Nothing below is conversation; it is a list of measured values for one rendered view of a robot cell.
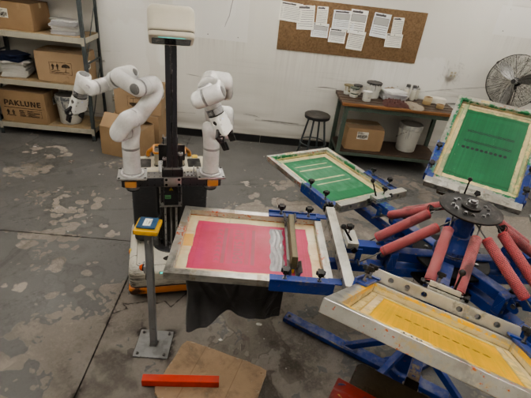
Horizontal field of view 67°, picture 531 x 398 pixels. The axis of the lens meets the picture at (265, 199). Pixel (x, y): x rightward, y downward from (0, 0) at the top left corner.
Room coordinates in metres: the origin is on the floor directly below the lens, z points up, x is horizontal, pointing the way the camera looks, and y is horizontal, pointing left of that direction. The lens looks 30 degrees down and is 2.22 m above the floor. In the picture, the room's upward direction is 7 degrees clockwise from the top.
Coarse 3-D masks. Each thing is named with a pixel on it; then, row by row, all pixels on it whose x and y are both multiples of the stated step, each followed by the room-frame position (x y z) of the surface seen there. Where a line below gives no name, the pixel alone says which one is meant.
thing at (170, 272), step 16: (192, 208) 1.93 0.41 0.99; (208, 208) 1.95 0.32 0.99; (304, 224) 1.96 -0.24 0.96; (320, 224) 1.93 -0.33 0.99; (176, 240) 1.62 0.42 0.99; (320, 240) 1.77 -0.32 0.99; (176, 256) 1.50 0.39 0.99; (320, 256) 1.65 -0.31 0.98; (176, 272) 1.38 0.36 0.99; (192, 272) 1.39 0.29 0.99; (208, 272) 1.41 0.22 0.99; (224, 272) 1.42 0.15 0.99
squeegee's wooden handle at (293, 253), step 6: (288, 216) 1.86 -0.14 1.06; (288, 222) 1.82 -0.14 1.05; (294, 222) 1.82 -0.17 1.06; (288, 228) 1.78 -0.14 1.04; (294, 228) 1.75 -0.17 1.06; (288, 234) 1.74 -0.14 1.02; (294, 234) 1.70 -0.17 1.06; (288, 240) 1.71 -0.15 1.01; (294, 240) 1.64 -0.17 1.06; (288, 246) 1.67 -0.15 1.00; (294, 246) 1.59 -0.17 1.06; (294, 252) 1.55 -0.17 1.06; (294, 258) 1.51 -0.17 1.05; (294, 264) 1.51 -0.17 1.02
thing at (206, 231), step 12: (204, 228) 1.80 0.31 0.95; (216, 228) 1.81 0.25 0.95; (240, 228) 1.84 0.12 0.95; (252, 228) 1.86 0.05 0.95; (264, 228) 1.87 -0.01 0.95; (276, 228) 1.88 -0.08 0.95; (204, 240) 1.69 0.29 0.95; (216, 240) 1.71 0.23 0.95; (264, 240) 1.76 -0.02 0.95; (300, 240) 1.80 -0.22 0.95
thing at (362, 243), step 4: (344, 240) 1.72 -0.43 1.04; (360, 240) 1.74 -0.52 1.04; (364, 240) 1.75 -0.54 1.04; (368, 240) 1.75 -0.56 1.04; (360, 244) 1.71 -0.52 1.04; (364, 244) 1.71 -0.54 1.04; (368, 244) 1.72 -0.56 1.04; (372, 244) 1.72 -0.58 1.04; (376, 244) 1.72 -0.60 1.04; (360, 248) 1.69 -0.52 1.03; (364, 248) 1.69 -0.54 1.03; (368, 248) 1.69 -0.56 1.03; (372, 248) 1.69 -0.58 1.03; (376, 248) 1.70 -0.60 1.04; (348, 252) 1.69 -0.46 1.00; (364, 252) 1.69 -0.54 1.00; (368, 252) 1.69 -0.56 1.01; (372, 252) 1.69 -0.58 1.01; (376, 252) 1.70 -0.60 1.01
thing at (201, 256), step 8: (192, 248) 1.62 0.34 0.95; (200, 248) 1.62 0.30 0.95; (208, 248) 1.63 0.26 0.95; (256, 248) 1.68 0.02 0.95; (264, 248) 1.69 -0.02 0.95; (192, 256) 1.55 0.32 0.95; (200, 256) 1.56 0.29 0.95; (208, 256) 1.57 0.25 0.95; (256, 256) 1.61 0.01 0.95; (264, 256) 1.62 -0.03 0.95; (304, 256) 1.66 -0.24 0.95; (192, 264) 1.50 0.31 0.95; (200, 264) 1.50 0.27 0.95; (208, 264) 1.51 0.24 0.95; (216, 264) 1.52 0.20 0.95; (224, 264) 1.52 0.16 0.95; (232, 264) 1.53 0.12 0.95; (256, 264) 1.55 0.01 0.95; (264, 264) 1.56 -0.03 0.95; (304, 264) 1.60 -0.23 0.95; (256, 272) 1.49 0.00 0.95; (264, 272) 1.50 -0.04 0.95; (272, 272) 1.50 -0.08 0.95; (280, 272) 1.51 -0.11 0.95; (304, 272) 1.53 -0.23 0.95
